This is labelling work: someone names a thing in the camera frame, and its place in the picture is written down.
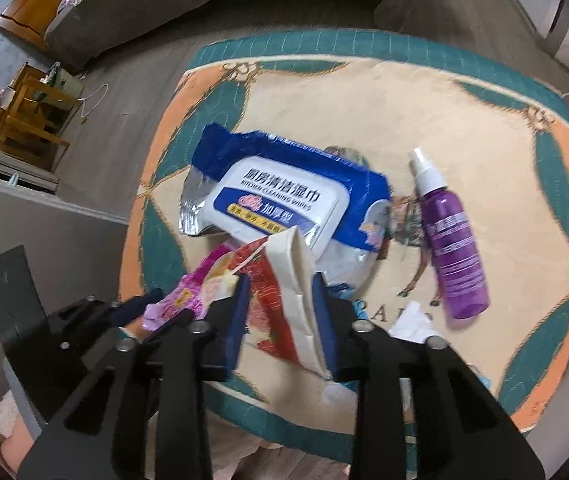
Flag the wooden bed frame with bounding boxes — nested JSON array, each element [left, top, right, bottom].
[[0, 0, 90, 51]]

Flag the teal orange patterned cushion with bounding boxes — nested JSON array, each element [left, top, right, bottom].
[[117, 30, 569, 463]]

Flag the pale green bag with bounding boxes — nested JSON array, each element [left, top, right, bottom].
[[44, 62, 85, 99]]

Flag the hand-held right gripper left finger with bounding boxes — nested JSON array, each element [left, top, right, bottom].
[[17, 275, 252, 480]]

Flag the pink wrapper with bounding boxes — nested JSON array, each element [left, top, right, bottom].
[[142, 245, 245, 333]]

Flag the thin white floor cable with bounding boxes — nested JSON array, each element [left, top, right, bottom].
[[80, 82, 110, 124]]

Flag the purple spray bottle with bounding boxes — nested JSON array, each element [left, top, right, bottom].
[[408, 147, 490, 321]]

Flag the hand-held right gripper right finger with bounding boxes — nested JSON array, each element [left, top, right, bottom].
[[311, 272, 545, 480]]

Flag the white tissue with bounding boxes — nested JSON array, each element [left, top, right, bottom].
[[388, 301, 440, 346]]

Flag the blue wet wipes pack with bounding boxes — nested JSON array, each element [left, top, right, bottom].
[[178, 122, 392, 286]]

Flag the wooden side table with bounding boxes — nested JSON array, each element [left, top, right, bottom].
[[0, 62, 85, 168]]

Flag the red white paper packaging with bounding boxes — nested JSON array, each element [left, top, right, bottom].
[[214, 225, 332, 381]]

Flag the pink fuzzy cloth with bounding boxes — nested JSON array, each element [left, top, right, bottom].
[[0, 390, 36, 466]]

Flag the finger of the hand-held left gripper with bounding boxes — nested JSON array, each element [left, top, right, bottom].
[[112, 290, 165, 331]]

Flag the pale pink clothing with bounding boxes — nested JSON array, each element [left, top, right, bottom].
[[204, 405, 355, 480]]

